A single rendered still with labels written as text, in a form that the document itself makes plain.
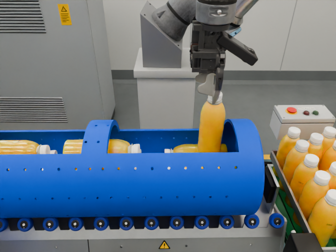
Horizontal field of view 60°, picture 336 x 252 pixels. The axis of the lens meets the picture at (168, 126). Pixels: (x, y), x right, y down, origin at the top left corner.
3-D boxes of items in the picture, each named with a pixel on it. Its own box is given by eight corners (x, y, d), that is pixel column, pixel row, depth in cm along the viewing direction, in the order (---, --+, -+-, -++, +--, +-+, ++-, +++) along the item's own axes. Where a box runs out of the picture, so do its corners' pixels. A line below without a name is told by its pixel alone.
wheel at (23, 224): (19, 215, 87) (15, 217, 85) (34, 215, 88) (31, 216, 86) (19, 230, 87) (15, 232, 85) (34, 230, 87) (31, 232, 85)
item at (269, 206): (256, 190, 102) (262, 163, 95) (262, 190, 102) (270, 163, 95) (264, 214, 94) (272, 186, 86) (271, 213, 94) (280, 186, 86)
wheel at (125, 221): (119, 214, 88) (118, 215, 86) (134, 214, 88) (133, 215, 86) (119, 229, 88) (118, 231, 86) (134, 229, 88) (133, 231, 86)
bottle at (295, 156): (282, 194, 104) (296, 154, 93) (275, 180, 109) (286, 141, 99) (302, 193, 104) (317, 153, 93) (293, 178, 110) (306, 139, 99)
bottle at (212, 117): (224, 149, 92) (232, 97, 81) (212, 160, 87) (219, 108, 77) (204, 140, 95) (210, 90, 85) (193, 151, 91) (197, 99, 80)
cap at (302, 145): (298, 151, 94) (300, 147, 93) (293, 144, 98) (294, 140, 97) (310, 151, 95) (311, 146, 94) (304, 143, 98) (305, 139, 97)
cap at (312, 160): (306, 156, 92) (308, 152, 91) (319, 162, 90) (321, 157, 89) (301, 162, 90) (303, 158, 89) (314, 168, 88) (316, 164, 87)
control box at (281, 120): (269, 125, 121) (274, 104, 115) (316, 125, 122) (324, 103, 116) (276, 140, 113) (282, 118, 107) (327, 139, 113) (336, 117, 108)
